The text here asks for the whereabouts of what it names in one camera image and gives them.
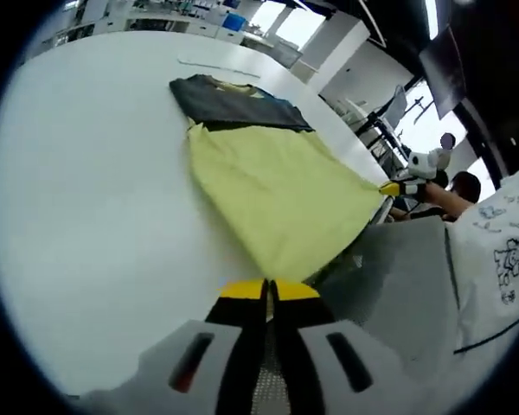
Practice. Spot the ceiling light strip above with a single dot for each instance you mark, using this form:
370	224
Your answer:
431	19

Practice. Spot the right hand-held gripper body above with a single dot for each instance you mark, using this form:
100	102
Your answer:
428	163

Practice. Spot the grey mesh seat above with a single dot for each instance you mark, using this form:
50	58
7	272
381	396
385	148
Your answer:
350	285

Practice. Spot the black metal stand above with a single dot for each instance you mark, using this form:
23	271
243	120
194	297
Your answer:
382	138

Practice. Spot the person's white printed shirt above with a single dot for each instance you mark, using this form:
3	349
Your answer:
501	250

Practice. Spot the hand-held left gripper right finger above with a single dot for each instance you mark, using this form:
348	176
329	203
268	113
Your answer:
303	346

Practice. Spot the blue container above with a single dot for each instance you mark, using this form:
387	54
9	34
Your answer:
233	21

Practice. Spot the thin white template outline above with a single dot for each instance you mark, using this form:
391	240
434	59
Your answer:
218	65

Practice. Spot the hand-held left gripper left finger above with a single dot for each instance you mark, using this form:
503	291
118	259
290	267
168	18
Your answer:
238	346

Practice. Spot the black hanging monitor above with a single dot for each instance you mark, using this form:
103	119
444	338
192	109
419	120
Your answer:
443	73

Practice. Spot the white square pillar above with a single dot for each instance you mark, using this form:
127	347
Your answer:
328	52

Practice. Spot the white lab workbench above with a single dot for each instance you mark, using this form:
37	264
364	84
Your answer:
155	23

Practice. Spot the yellow long-sleeved garment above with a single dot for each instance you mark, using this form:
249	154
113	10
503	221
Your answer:
277	190

